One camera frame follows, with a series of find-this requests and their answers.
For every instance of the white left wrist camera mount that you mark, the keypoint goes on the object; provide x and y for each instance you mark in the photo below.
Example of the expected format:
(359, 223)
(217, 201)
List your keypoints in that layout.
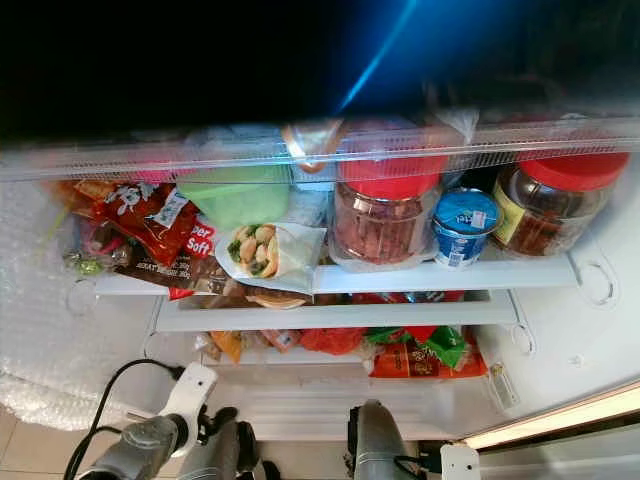
(195, 392)

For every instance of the red plastic bag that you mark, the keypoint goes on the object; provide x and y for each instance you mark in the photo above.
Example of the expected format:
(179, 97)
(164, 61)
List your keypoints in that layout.
(332, 341)

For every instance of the clear fridge shelf rail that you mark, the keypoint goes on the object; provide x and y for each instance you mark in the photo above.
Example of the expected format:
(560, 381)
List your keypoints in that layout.
(160, 160)

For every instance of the small orange packet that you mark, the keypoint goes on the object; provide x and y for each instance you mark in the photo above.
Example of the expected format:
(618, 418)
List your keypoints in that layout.
(228, 346)

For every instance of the red snack bag white print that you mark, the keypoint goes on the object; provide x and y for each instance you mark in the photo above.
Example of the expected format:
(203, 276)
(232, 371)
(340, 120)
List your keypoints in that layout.
(145, 215)

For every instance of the clear jar brown contents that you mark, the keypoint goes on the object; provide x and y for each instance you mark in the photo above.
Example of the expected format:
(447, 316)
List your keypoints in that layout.
(555, 210)

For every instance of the green snack packet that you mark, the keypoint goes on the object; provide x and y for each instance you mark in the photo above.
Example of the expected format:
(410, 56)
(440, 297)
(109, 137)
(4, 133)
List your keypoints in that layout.
(440, 345)

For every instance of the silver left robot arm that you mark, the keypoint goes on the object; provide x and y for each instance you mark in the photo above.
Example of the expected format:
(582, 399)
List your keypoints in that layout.
(135, 445)

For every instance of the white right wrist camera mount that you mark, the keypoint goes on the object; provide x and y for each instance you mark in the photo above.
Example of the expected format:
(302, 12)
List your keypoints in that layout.
(460, 462)

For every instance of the grey robot left leg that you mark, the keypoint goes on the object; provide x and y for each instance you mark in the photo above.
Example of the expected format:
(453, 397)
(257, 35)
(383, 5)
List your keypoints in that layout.
(210, 455)

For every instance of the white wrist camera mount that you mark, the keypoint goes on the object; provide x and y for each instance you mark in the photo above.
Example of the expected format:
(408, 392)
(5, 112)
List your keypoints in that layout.
(195, 392)
(460, 462)

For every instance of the white fridge shelf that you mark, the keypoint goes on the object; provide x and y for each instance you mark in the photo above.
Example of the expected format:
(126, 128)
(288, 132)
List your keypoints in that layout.
(360, 312)
(440, 275)

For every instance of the brown snack packet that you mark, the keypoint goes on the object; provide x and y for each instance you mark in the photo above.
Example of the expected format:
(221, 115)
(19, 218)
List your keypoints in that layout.
(175, 270)

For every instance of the blue white cup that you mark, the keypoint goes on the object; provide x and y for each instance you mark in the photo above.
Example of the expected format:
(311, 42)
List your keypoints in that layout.
(465, 228)

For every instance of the clear jar dried meat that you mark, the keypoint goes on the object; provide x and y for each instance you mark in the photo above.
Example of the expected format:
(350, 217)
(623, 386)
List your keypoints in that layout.
(385, 220)

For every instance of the clear plastic tag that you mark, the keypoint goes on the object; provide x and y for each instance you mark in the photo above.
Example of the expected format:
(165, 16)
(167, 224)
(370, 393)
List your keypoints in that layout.
(504, 385)

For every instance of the green lid container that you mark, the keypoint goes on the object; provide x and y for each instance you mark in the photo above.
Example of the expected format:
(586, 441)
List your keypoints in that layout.
(235, 195)

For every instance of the green wrapped candy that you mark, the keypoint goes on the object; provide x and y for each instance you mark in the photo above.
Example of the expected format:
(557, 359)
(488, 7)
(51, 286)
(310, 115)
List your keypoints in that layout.
(83, 263)

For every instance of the orange red snack packet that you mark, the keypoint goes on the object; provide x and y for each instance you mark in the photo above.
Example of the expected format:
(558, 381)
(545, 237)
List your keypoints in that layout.
(410, 364)

